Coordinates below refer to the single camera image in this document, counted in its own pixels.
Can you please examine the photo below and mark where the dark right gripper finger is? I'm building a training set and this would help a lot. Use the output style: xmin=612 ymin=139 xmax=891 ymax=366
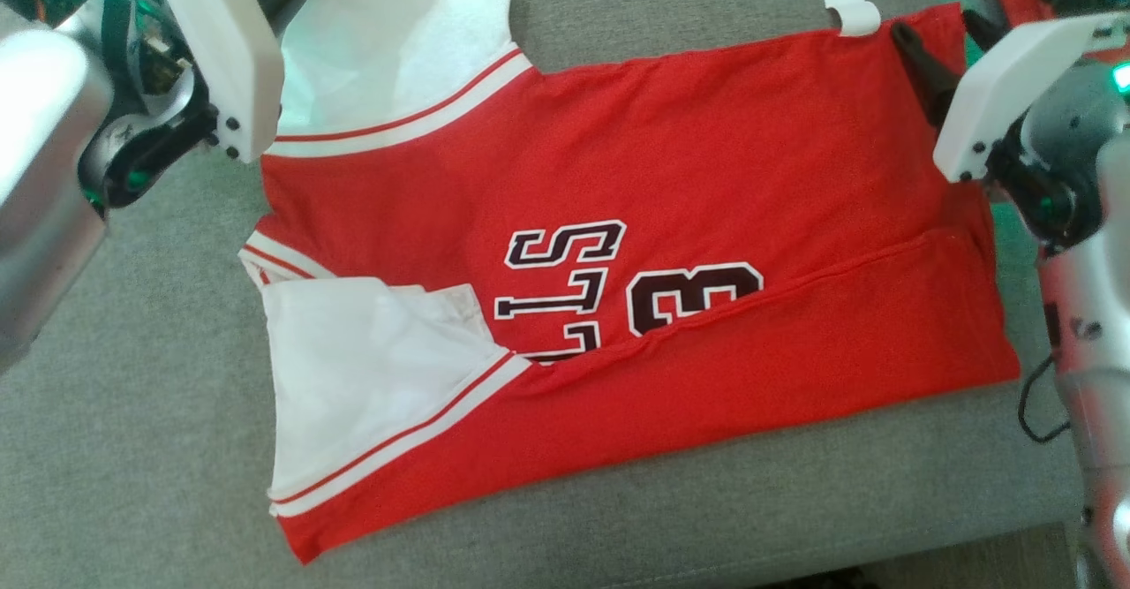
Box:
xmin=962 ymin=10 xmax=1008 ymax=52
xmin=891 ymin=21 xmax=960 ymax=127

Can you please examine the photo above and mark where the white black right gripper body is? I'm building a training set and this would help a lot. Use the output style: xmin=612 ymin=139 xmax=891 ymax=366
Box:
xmin=931 ymin=12 xmax=1114 ymax=185

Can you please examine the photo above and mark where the grey fabric sofa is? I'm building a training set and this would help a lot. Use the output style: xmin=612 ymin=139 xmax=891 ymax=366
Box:
xmin=0 ymin=0 xmax=1130 ymax=589

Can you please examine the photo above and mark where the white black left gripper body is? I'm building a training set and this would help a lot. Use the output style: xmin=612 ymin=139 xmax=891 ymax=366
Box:
xmin=132 ymin=0 xmax=286 ymax=165

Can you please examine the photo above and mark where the red and white jersey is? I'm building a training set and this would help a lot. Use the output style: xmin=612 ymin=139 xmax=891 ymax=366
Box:
xmin=238 ymin=0 xmax=1023 ymax=566

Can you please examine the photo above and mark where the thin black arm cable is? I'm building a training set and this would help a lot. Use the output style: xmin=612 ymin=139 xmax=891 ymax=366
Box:
xmin=1017 ymin=354 xmax=1072 ymax=445

